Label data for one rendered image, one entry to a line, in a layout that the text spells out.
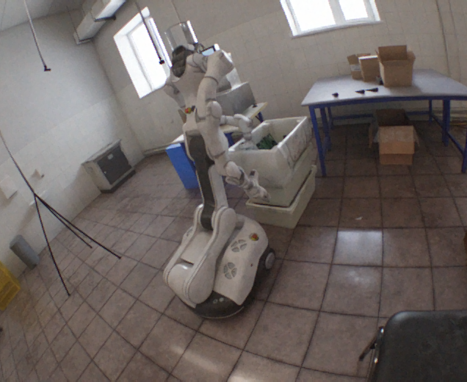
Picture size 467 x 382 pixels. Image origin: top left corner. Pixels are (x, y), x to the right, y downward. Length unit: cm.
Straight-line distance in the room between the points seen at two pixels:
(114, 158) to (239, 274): 392
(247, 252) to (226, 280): 20
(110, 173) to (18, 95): 268
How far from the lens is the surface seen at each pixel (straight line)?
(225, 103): 191
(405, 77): 212
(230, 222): 127
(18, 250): 457
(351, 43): 324
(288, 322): 132
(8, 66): 552
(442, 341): 67
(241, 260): 119
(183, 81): 119
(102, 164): 458
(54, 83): 545
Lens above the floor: 121
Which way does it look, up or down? 30 degrees down
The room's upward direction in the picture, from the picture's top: 23 degrees counter-clockwise
